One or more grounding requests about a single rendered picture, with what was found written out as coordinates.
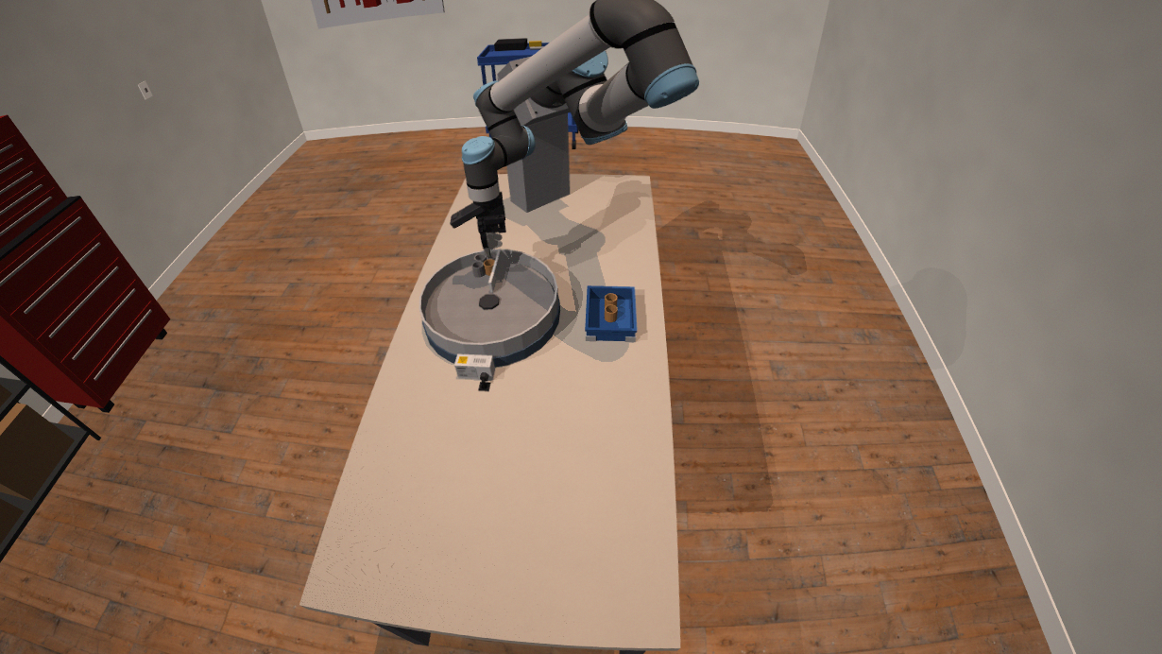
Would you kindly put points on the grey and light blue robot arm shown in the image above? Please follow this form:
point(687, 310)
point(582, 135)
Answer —
point(660, 73)

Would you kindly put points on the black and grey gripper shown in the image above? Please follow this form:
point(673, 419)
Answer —
point(493, 215)

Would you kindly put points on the blue plastic crate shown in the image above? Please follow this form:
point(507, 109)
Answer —
point(624, 328)

